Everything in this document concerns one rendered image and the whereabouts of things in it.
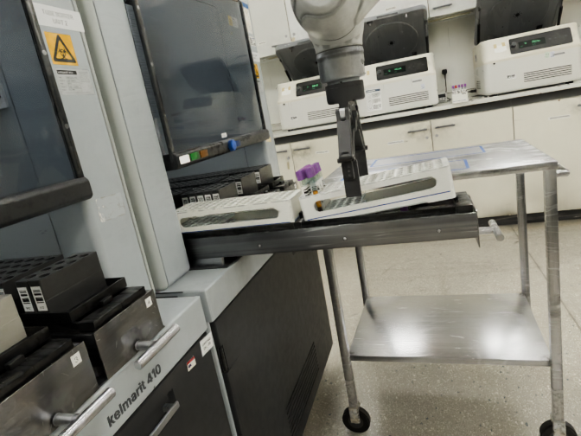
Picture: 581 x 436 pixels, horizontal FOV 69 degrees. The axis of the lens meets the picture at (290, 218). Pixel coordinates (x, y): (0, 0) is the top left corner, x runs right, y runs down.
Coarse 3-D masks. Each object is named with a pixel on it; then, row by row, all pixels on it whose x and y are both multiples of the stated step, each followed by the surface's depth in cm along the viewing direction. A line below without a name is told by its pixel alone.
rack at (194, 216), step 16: (288, 192) 96; (192, 208) 97; (208, 208) 94; (224, 208) 92; (240, 208) 91; (256, 208) 90; (272, 208) 100; (288, 208) 88; (192, 224) 99; (208, 224) 97; (224, 224) 93; (240, 224) 92; (256, 224) 91
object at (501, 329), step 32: (384, 160) 147; (416, 160) 135; (448, 160) 125; (480, 160) 116; (512, 160) 108; (544, 160) 101; (544, 192) 102; (384, 320) 150; (416, 320) 146; (448, 320) 142; (480, 320) 139; (512, 320) 135; (352, 352) 134; (384, 352) 131; (416, 352) 128; (448, 352) 125; (480, 352) 122; (512, 352) 120; (544, 352) 117; (352, 384) 133; (352, 416) 136
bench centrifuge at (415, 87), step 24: (384, 24) 305; (408, 24) 304; (384, 48) 326; (408, 48) 325; (384, 72) 297; (408, 72) 291; (432, 72) 286; (384, 96) 298; (408, 96) 295; (432, 96) 290
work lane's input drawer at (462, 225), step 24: (456, 192) 88; (360, 216) 84; (384, 216) 82; (408, 216) 81; (432, 216) 79; (456, 216) 78; (192, 240) 95; (216, 240) 93; (240, 240) 91; (264, 240) 90; (288, 240) 88; (312, 240) 87; (336, 240) 85; (360, 240) 84; (384, 240) 83; (408, 240) 81; (432, 240) 80
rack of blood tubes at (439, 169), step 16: (432, 160) 87; (368, 176) 89; (384, 176) 84; (400, 176) 80; (416, 176) 79; (432, 176) 78; (448, 176) 78; (320, 192) 87; (336, 192) 84; (368, 192) 92; (384, 192) 91; (400, 192) 90; (416, 192) 80; (432, 192) 79; (448, 192) 78; (304, 208) 87; (336, 208) 85; (352, 208) 84; (368, 208) 83; (384, 208) 83
